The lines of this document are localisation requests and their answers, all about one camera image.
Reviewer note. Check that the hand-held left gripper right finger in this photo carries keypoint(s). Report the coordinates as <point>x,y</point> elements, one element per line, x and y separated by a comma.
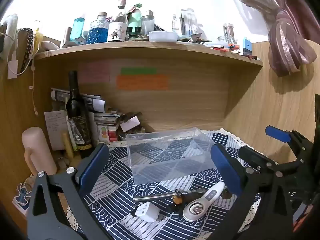
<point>226,170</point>

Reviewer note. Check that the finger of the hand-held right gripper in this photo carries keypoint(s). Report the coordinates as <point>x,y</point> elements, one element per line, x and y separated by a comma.
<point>252,155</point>
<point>277,133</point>

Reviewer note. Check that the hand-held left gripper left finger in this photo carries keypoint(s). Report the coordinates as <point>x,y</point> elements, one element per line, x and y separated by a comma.
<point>93,165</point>

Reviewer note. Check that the white handheld magnifier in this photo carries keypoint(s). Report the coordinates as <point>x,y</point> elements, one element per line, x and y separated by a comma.
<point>202,203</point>

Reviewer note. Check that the clear plastic storage box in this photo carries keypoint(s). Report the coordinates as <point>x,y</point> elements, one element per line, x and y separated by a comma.
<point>172,155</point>

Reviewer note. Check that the white power plug adapter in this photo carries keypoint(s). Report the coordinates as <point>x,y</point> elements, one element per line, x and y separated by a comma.
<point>147,211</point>

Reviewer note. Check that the yellow stick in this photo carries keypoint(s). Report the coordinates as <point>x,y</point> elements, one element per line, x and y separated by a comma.
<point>68,146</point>

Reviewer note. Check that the stack of small boxes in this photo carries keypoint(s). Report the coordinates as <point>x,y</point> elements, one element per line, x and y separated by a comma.
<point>107,125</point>

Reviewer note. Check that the dark wine bottle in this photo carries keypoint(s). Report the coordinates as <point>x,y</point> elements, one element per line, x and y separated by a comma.
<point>77,125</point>

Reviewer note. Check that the handwritten white note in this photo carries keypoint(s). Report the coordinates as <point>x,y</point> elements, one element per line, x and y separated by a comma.
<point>56,130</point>

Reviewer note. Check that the blue white patterned tablecloth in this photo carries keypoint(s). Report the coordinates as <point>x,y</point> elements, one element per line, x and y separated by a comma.
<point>140,192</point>

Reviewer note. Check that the white card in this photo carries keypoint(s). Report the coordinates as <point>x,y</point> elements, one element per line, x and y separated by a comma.
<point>130,124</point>

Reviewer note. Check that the pink cylindrical bottle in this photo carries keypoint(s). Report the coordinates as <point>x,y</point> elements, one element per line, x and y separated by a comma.
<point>37,152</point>

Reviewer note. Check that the rolled printed papers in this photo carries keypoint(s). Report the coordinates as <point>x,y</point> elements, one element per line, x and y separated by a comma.
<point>80,99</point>

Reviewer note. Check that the blue cartoon sticker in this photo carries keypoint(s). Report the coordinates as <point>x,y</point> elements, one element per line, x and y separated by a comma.
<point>23,195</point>

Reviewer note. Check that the blue plastic clip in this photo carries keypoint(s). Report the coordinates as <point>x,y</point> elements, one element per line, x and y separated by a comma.
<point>247,46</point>

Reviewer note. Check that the pink sticky note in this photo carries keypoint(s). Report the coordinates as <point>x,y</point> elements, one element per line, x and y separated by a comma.
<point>93,73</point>

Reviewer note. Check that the orange sticky note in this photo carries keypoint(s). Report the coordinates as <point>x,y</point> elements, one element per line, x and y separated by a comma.
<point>142,82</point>

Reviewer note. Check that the green sticky note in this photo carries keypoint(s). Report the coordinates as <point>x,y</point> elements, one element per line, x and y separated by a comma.
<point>138,70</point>

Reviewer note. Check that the mauve curtain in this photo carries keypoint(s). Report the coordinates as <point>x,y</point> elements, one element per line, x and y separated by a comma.
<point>282,27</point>

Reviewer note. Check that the tall glass jar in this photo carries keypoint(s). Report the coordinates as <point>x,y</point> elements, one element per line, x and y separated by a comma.
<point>228,33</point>

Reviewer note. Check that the white paper tag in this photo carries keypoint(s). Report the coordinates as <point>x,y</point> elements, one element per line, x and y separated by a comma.
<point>12,69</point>

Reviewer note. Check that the wooden shelf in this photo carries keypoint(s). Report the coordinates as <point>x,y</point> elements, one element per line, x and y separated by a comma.
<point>150,51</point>

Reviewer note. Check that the glass bottle with blue beads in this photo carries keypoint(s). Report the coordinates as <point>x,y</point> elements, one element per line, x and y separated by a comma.
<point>99,31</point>

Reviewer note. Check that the black lace band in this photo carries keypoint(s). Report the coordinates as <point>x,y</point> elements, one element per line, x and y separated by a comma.
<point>27,47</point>

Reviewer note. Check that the teal plastic bottle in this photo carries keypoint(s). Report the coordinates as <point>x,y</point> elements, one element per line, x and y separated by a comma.
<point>77,30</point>

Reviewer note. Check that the clear labelled bottle with cork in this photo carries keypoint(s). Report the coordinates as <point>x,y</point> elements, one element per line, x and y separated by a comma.
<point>118,28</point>

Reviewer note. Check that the black binoculars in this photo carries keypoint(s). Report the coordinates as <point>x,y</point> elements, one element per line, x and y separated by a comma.
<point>134,32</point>

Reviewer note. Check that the clear acrylic organizer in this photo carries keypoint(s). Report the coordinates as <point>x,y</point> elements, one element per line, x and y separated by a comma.
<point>188,22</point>

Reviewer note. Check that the white round container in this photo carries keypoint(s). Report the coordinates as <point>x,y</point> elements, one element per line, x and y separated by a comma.
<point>162,36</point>

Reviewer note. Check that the clear glass jar with lid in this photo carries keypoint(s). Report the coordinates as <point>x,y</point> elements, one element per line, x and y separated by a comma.
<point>148,22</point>

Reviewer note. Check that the green spray bottle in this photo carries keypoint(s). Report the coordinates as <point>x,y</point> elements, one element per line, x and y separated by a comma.
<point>135,17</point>

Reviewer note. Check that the white fluffy headband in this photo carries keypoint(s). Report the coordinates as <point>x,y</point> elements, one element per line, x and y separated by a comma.
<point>9,32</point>

